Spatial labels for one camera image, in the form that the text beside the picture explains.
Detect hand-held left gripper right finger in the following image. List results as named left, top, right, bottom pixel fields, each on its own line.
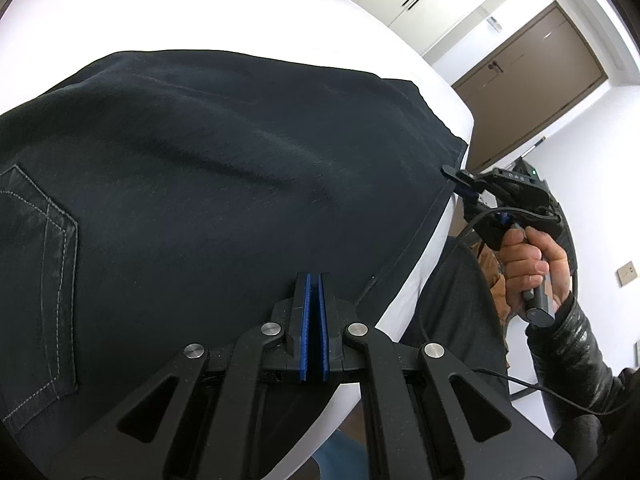
left=318, top=272, right=576, bottom=480

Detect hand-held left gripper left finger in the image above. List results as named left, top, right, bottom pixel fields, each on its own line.
left=50, top=272, right=312, bottom=480

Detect black pants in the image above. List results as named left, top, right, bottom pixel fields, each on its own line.
left=0, top=50, right=469, bottom=480

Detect person's right forearm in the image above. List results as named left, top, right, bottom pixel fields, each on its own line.
left=522, top=292, right=640, bottom=441

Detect person's right hand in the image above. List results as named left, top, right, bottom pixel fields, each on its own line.
left=499, top=226, right=572, bottom=322

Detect brown door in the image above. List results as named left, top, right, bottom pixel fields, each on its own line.
left=451, top=1, right=608, bottom=173

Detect person's grey trouser leg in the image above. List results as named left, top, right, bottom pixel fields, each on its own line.
left=377, top=235, right=511, bottom=411

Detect blue cloth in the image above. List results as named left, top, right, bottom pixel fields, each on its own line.
left=314, top=432, right=372, bottom=480

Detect bed with white sheet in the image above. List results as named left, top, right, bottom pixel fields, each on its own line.
left=0, top=0, right=473, bottom=480

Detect beige wall switch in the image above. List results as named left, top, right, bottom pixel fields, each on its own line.
left=616, top=262, right=640, bottom=288

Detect black cable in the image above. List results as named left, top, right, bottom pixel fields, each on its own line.
left=415, top=207, right=626, bottom=416

